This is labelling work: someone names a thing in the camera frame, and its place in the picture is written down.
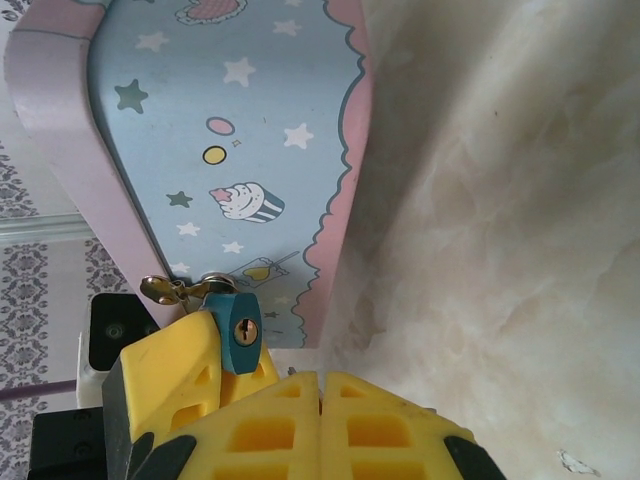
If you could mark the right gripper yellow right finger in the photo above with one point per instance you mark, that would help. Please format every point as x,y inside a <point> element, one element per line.
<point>380,440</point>

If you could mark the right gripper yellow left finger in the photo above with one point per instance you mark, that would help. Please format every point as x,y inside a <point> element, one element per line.
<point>260,440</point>

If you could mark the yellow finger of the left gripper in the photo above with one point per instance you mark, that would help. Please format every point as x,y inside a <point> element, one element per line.
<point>165,370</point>
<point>260,382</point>

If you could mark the teal blue padlock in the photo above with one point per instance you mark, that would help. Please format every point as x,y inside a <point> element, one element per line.
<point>225,310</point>

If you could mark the brass keys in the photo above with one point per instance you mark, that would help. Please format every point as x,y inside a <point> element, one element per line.
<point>160,289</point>

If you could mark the blue pink cartoon tin box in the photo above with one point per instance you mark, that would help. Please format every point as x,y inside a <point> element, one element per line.
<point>225,125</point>

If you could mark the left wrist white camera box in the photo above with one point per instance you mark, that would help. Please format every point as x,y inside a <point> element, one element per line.
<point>112,332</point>

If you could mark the aluminium frame post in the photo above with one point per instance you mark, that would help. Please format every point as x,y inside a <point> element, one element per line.
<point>40,226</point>

